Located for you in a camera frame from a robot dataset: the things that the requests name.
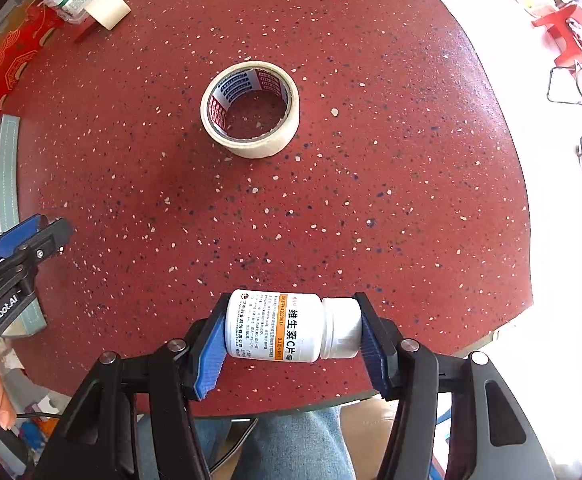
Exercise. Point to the tape roll with printed core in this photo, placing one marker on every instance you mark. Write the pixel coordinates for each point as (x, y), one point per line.
(251, 145)

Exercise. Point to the small red box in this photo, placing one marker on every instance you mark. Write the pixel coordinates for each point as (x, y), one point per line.
(85, 31)

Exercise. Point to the person's jeans leg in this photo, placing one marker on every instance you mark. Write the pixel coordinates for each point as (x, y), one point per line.
(281, 450)

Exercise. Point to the red cardboard box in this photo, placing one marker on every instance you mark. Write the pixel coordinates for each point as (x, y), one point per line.
(16, 60)

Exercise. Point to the grey shallow box tray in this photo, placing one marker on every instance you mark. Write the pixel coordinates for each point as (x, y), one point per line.
(8, 185)

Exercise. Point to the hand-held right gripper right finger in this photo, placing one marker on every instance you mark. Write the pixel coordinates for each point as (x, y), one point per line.
(371, 350)

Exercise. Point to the white pill bottle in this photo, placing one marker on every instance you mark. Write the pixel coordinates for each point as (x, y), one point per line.
(281, 327)

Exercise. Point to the red plastic stool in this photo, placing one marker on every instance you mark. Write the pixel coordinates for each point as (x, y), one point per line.
(566, 30)

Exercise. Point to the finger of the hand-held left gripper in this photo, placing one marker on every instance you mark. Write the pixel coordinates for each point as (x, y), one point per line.
(53, 237)
(13, 237)

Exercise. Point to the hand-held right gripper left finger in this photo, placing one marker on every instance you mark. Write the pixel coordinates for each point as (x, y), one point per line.
(211, 355)

